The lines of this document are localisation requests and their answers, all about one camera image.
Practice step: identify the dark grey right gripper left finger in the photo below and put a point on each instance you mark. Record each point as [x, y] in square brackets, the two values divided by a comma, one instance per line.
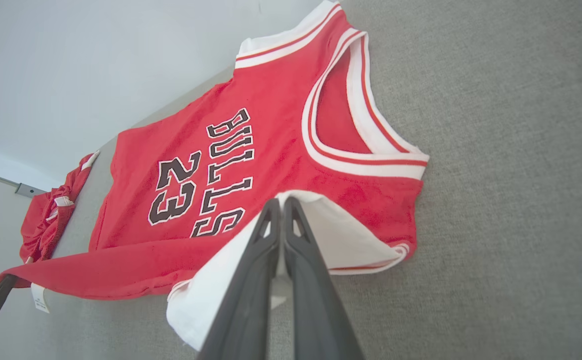
[246, 300]

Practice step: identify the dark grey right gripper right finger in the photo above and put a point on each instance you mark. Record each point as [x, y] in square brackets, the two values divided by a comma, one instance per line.
[315, 310]

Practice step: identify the red shorts with white stripes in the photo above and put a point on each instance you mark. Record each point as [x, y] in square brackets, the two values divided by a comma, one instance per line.
[46, 225]

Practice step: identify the red Bulls basketball jersey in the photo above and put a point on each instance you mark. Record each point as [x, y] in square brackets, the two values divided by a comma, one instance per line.
[281, 100]

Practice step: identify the grey metal wall bracket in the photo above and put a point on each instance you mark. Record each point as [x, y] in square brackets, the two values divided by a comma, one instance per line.
[28, 190]

